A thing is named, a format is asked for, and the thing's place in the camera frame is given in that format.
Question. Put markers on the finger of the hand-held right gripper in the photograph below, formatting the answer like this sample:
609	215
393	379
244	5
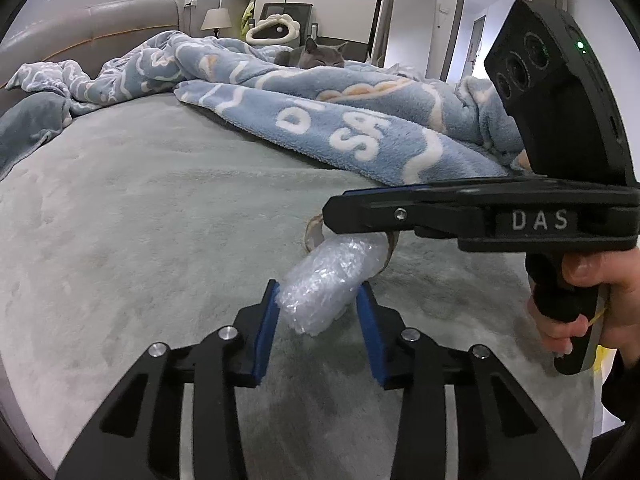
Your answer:
380	212
390	190

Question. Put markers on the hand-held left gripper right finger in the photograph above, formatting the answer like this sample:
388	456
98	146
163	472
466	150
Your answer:
370	335

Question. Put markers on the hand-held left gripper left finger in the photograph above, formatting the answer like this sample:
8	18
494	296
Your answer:
265	330

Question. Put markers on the cardboard tape core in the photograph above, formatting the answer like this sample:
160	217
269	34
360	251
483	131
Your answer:
392	250

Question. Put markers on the clear bubble wrap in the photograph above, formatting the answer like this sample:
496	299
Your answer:
320	285

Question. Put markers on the person's right hand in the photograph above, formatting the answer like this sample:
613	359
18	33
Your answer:
622	305

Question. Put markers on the blue printed fleece blanket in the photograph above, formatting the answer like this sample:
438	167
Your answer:
350	125

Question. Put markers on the grey cat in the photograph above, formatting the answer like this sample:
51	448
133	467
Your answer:
312	57

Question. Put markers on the white panel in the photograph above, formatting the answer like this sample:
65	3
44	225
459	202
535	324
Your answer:
407	25

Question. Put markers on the cream cat bed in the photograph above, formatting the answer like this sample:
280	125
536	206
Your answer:
272	30

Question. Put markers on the yellow-green cloth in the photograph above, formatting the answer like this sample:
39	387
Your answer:
247	15

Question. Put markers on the bedside lamp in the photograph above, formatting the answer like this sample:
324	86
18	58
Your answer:
216	19

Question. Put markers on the grey-blue pillow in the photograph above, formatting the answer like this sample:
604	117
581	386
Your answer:
30	130

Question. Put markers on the grey padded headboard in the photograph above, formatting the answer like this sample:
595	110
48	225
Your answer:
100	25

